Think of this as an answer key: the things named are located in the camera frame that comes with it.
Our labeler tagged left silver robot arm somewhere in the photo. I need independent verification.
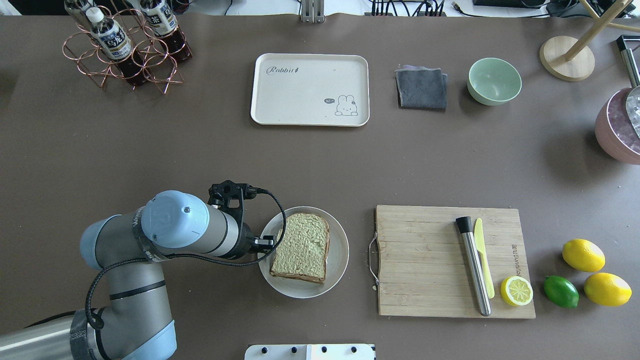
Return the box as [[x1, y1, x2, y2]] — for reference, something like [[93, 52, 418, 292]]
[[1, 180, 281, 360]]

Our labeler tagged white round plate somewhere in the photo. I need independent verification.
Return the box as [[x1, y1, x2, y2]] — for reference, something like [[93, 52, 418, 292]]
[[258, 206, 350, 299]]

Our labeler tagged wooden mug tree stand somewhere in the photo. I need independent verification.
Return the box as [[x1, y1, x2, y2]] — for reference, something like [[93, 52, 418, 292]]
[[539, 0, 640, 82]]

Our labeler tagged grey folded cloth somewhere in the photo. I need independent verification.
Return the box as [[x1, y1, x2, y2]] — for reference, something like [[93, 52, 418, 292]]
[[395, 64, 448, 110]]

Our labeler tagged pink ice bowl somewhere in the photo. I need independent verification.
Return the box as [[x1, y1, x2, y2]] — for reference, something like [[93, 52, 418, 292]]
[[595, 88, 640, 166]]

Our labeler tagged wooden cutting board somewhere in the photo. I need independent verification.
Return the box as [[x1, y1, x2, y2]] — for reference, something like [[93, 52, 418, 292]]
[[375, 204, 537, 319]]

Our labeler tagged lemon half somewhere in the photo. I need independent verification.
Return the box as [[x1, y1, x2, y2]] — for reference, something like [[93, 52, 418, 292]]
[[500, 276, 534, 306]]

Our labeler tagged tea bottle one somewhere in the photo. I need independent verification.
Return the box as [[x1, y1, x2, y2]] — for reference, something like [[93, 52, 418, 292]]
[[86, 6, 147, 86]]

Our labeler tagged metal ice scoop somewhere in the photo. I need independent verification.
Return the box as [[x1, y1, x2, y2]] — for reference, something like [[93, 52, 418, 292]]
[[615, 35, 640, 137]]

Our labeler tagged tea bottle three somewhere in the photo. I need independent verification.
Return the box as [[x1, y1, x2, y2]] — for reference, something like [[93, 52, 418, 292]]
[[63, 0, 96, 31]]

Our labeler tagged copper wire bottle rack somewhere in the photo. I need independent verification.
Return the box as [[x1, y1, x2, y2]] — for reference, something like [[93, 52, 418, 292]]
[[62, 0, 193, 94]]

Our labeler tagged yellow plastic knife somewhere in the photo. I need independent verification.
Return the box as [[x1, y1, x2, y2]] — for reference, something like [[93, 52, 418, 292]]
[[473, 218, 495, 299]]

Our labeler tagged tea bottle two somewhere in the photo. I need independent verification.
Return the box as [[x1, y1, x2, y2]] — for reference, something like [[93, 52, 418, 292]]
[[139, 0, 193, 63]]

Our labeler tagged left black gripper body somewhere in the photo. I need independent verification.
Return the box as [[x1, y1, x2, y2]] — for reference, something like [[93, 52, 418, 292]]
[[207, 180, 262, 260]]

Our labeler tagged green spread bread slice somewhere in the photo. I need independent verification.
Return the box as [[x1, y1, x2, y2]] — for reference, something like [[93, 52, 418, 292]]
[[269, 212, 330, 278]]

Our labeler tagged whole lemon two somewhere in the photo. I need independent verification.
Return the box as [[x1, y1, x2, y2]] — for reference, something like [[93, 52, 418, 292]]
[[583, 272, 633, 306]]

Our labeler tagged mint green bowl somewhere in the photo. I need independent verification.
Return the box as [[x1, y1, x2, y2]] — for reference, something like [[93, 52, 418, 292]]
[[466, 57, 522, 106]]

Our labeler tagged whole lemon one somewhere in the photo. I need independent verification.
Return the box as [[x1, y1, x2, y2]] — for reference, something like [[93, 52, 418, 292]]
[[561, 238, 606, 272]]

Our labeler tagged green lime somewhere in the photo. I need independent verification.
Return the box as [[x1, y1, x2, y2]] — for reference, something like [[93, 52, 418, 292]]
[[542, 275, 579, 309]]

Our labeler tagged cream rabbit tray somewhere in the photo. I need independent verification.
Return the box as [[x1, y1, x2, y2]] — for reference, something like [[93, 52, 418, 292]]
[[250, 53, 370, 127]]

